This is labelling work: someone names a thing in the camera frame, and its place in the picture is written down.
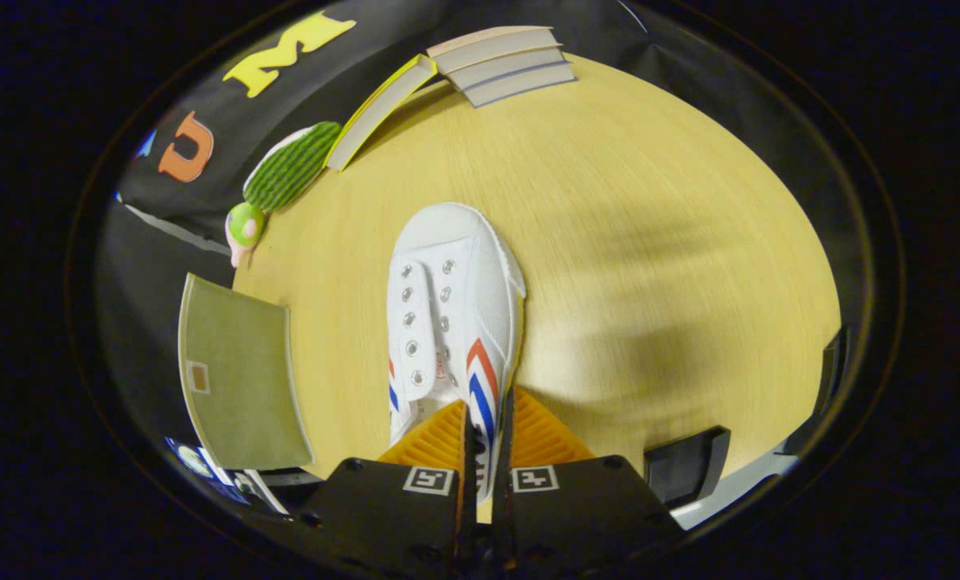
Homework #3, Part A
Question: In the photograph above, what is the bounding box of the yellow book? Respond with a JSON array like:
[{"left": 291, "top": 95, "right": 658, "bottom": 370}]
[{"left": 325, "top": 54, "right": 439, "bottom": 172}]

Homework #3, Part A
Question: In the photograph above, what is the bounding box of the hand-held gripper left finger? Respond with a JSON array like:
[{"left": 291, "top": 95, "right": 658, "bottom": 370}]
[{"left": 299, "top": 400, "right": 477, "bottom": 577}]

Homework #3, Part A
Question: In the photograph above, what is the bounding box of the blue printed box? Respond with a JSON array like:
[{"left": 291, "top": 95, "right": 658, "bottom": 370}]
[{"left": 164, "top": 437, "right": 247, "bottom": 504}]

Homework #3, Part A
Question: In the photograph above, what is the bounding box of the pink and green plush toy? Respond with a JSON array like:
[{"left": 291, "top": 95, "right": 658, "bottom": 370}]
[{"left": 225, "top": 201, "right": 266, "bottom": 268}]

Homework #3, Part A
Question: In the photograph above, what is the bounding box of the beige cover book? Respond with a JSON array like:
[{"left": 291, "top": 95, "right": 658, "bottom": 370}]
[{"left": 428, "top": 26, "right": 562, "bottom": 76}]

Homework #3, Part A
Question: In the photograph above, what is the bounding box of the black chair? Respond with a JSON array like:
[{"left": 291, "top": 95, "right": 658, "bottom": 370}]
[
  {"left": 643, "top": 427, "right": 732, "bottom": 510},
  {"left": 782, "top": 329, "right": 849, "bottom": 456}
]

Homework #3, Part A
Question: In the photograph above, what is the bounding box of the white device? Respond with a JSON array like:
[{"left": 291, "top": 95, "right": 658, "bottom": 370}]
[{"left": 234, "top": 470, "right": 292, "bottom": 516}]

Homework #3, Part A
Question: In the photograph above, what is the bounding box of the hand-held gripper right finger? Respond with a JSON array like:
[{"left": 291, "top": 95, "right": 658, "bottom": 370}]
[{"left": 492, "top": 387, "right": 686, "bottom": 577}]

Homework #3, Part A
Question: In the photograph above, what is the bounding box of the dark cover book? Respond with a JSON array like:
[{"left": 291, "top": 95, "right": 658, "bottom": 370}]
[{"left": 446, "top": 48, "right": 569, "bottom": 91}]

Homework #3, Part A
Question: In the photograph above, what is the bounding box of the white shoe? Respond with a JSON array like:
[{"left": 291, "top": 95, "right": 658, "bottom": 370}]
[{"left": 387, "top": 201, "right": 527, "bottom": 504}]

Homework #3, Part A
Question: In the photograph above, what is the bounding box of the blue cover book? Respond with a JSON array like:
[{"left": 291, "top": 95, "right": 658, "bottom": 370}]
[{"left": 462, "top": 63, "right": 577, "bottom": 108}]

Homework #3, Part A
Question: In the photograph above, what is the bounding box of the green fabric storage box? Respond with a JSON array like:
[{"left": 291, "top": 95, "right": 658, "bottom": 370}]
[{"left": 178, "top": 272, "right": 316, "bottom": 472}]

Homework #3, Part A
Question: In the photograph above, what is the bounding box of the watermelon slice plush toy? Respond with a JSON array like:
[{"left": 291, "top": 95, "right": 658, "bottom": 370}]
[{"left": 243, "top": 121, "right": 342, "bottom": 214}]

